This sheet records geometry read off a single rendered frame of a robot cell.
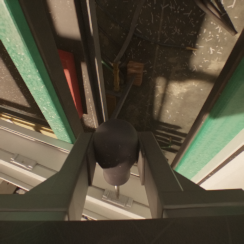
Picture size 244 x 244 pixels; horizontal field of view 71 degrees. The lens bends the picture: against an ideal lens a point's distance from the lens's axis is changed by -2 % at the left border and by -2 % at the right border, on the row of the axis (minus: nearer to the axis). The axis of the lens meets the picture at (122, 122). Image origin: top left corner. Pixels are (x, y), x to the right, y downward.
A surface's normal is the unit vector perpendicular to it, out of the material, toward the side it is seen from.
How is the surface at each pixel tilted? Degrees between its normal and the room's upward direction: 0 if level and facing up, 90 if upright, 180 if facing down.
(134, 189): 90
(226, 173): 0
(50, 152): 90
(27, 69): 0
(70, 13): 0
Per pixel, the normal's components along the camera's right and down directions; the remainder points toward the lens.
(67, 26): -0.33, 0.76
